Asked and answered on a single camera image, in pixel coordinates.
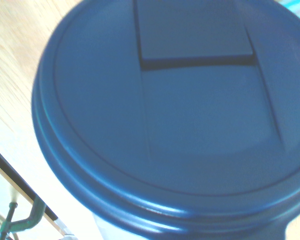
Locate green metal clamp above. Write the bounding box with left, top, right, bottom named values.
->
left=0, top=195, right=48, bottom=240

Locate dark blue cup lid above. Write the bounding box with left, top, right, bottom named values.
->
left=30, top=0, right=300, bottom=240

